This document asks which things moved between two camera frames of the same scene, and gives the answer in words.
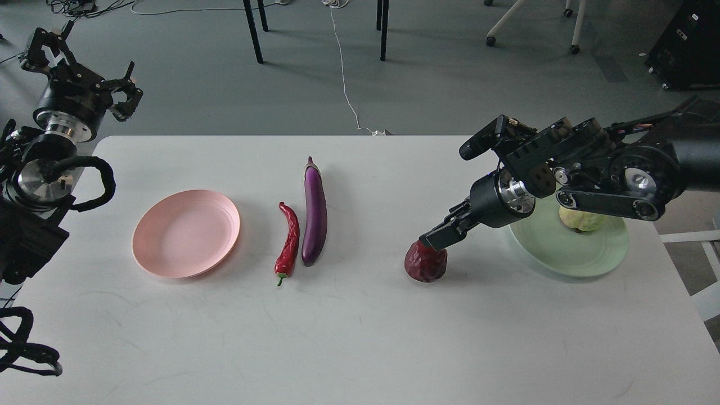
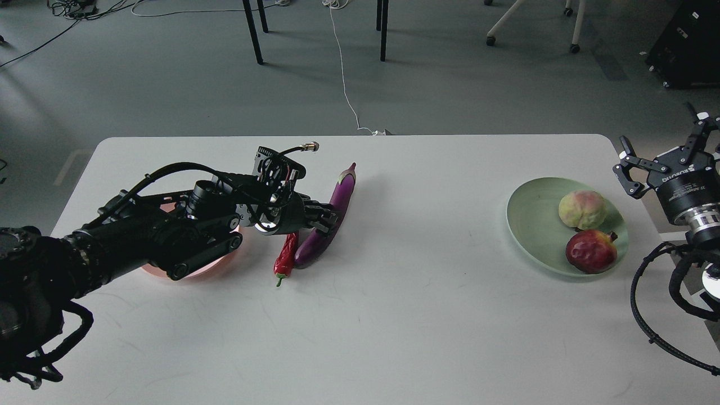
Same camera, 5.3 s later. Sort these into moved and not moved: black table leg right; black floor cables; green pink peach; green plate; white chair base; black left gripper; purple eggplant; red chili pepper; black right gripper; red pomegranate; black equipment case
Moved: black left gripper; purple eggplant; red pomegranate; black right gripper
Not moved: red chili pepper; black table leg right; green plate; white chair base; black floor cables; green pink peach; black equipment case
